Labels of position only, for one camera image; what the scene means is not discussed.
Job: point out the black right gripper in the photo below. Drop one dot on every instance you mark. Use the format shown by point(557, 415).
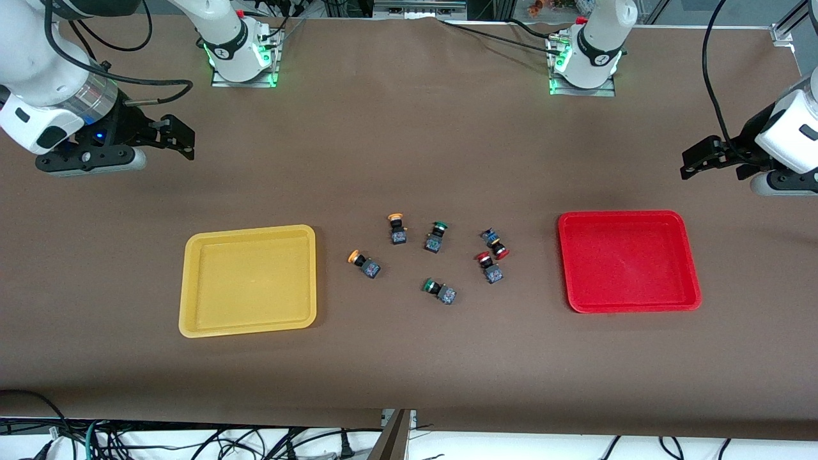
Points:
point(125, 126)

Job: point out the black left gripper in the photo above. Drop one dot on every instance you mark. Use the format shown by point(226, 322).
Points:
point(743, 148)

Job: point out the red push button switch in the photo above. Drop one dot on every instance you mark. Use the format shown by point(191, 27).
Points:
point(493, 273)
point(493, 240)

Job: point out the yellow push button switch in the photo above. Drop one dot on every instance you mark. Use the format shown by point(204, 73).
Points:
point(399, 235)
point(369, 267)

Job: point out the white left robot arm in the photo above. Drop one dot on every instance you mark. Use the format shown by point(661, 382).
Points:
point(601, 38)

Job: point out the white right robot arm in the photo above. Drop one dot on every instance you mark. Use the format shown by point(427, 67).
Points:
point(38, 57)

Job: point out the red plastic tray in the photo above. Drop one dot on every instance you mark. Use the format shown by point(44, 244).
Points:
point(629, 262)

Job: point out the aluminium corner profile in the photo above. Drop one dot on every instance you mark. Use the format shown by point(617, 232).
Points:
point(789, 29)

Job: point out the yellow plastic tray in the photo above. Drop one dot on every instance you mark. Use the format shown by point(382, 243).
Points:
point(249, 281)

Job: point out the brown table cover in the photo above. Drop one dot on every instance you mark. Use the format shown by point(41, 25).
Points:
point(409, 358)

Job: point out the aluminium profile beam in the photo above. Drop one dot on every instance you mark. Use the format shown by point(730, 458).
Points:
point(393, 441)

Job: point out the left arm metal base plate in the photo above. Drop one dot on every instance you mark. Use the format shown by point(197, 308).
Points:
point(556, 86)

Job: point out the aluminium frame rail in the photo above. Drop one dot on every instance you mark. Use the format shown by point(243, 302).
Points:
point(418, 7)

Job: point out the green push button switch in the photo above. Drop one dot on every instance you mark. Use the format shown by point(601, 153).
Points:
point(446, 294)
point(434, 241)

